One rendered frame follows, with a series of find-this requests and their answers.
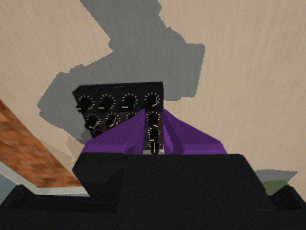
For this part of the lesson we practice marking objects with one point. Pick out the black knob box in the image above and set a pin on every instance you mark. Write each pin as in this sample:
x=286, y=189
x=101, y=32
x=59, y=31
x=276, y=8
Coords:
x=133, y=97

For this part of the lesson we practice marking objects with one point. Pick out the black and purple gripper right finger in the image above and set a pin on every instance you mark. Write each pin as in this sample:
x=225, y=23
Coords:
x=186, y=138

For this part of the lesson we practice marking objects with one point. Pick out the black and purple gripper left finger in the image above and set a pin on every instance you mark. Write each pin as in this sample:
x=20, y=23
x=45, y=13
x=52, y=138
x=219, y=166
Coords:
x=121, y=138

